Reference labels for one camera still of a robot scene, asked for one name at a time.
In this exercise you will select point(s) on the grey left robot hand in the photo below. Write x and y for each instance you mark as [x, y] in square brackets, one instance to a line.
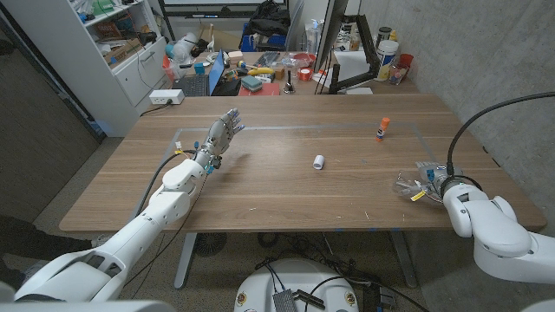
[219, 135]

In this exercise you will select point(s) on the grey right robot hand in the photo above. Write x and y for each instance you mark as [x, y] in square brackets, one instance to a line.
[438, 175]

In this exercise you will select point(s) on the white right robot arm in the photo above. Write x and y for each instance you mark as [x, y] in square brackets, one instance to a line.
[498, 234]

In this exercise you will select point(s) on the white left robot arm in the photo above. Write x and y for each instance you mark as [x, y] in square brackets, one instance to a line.
[165, 208]

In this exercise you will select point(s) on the orange glue stick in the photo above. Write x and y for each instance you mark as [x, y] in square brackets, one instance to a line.
[381, 130]

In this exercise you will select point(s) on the white bottle cap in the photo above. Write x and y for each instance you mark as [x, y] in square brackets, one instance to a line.
[318, 162]

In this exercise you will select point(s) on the clear sanitizer bottle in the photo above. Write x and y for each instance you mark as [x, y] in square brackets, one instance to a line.
[314, 37]

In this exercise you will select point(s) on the open laptop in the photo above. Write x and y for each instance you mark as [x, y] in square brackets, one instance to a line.
[195, 85]

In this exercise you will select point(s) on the teal box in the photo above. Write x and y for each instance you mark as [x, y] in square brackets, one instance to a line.
[251, 83]

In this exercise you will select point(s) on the white power strip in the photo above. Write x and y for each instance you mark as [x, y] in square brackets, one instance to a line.
[166, 96]

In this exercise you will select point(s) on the red mat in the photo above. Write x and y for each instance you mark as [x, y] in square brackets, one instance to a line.
[269, 89]

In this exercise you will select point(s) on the yellow banana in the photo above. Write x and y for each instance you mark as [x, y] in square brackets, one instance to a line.
[260, 71]

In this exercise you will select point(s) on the small black stand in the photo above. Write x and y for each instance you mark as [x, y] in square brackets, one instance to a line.
[289, 84]

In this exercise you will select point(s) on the grey table leg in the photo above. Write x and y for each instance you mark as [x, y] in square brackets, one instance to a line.
[185, 260]
[403, 260]

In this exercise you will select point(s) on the blue bin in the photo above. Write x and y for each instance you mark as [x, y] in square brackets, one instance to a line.
[249, 43]

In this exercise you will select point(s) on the red tape roll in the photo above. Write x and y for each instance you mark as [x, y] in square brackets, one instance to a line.
[304, 74]

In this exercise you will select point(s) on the white shelf cabinet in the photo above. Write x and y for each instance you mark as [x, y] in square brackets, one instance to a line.
[126, 82]

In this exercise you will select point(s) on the black round floor fan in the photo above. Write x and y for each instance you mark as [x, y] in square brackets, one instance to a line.
[210, 244]

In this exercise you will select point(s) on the red bowl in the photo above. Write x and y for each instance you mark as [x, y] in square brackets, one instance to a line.
[304, 58]

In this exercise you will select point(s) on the red cup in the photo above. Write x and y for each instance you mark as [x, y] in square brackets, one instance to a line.
[406, 60]

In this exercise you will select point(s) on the black backpack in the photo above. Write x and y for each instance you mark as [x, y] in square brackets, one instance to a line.
[266, 21]

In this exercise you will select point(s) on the cardboard box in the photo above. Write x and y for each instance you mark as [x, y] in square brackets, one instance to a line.
[121, 52]

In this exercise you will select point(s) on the white labelled tub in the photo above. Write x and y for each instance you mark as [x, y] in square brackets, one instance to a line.
[385, 56]

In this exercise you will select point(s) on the whiteboard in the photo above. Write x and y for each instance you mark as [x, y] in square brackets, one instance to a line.
[217, 2]

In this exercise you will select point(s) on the dark lidded canister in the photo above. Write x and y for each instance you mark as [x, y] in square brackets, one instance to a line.
[383, 34]

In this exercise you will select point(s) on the black monitor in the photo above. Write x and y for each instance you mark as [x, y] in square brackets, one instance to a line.
[331, 30]

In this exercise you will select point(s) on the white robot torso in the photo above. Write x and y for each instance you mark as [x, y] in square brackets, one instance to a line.
[299, 277]

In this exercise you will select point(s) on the person's dark trouser leg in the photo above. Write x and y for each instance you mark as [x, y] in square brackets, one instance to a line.
[34, 242]

